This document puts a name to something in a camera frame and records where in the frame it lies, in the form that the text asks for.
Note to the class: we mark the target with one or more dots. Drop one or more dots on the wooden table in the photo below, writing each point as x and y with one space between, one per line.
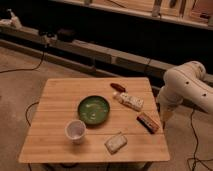
46 141

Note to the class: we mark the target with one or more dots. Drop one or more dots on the white spray bottle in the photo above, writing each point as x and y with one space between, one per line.
15 20

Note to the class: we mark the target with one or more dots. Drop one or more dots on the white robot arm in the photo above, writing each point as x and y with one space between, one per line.
181 82

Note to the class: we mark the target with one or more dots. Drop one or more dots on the green plate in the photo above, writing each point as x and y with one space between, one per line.
93 110

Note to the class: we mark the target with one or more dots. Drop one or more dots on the dark red object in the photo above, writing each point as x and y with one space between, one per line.
118 87

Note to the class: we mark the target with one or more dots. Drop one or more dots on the dark round object on ledge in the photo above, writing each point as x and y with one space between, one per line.
66 35

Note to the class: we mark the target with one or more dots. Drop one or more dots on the white sponge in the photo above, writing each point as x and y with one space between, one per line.
115 143

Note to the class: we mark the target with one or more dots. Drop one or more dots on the orange black box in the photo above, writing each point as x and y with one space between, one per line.
148 123

